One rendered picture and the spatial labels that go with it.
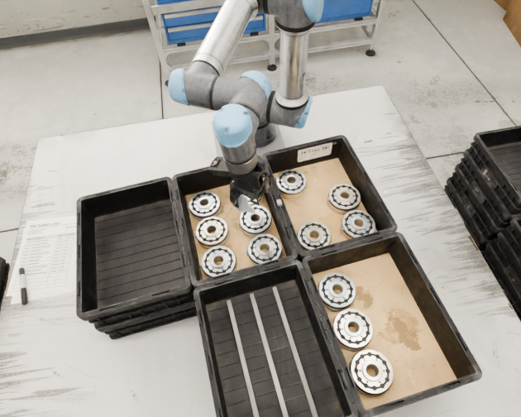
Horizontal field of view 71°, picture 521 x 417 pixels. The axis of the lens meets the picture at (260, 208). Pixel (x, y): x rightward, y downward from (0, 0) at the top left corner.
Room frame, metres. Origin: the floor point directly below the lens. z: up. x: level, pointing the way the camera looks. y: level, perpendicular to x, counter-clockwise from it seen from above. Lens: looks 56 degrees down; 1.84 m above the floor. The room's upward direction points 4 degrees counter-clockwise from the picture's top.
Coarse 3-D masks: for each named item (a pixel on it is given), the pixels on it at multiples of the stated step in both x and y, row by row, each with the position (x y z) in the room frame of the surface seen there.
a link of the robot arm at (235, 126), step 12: (228, 108) 0.57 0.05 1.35; (240, 108) 0.56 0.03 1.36; (216, 120) 0.54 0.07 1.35; (228, 120) 0.54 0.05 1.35; (240, 120) 0.53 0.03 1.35; (252, 120) 0.57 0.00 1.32; (216, 132) 0.53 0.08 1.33; (228, 132) 0.51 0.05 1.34; (240, 132) 0.52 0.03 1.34; (252, 132) 0.54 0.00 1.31; (228, 144) 0.52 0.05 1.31; (240, 144) 0.51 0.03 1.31; (252, 144) 0.54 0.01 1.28; (228, 156) 0.52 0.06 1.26; (240, 156) 0.52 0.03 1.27; (252, 156) 0.53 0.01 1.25
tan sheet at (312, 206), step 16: (336, 160) 0.86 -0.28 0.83; (320, 176) 0.79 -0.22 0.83; (336, 176) 0.79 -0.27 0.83; (304, 192) 0.73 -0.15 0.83; (320, 192) 0.73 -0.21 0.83; (288, 208) 0.67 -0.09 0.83; (304, 208) 0.66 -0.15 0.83; (320, 208) 0.66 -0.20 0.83; (336, 224) 0.60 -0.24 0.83; (336, 240) 0.54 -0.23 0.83
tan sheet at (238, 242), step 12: (216, 192) 0.76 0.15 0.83; (228, 192) 0.75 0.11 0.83; (228, 204) 0.70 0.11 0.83; (264, 204) 0.69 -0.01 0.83; (192, 216) 0.67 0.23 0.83; (228, 216) 0.66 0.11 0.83; (192, 228) 0.62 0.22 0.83; (228, 228) 0.61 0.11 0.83; (240, 228) 0.61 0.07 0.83; (276, 228) 0.60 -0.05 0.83; (228, 240) 0.57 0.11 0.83; (240, 240) 0.56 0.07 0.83; (204, 252) 0.53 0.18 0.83; (240, 252) 0.52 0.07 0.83; (216, 264) 0.49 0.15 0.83; (240, 264) 0.48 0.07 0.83; (252, 264) 0.48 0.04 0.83; (204, 276) 0.45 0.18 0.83
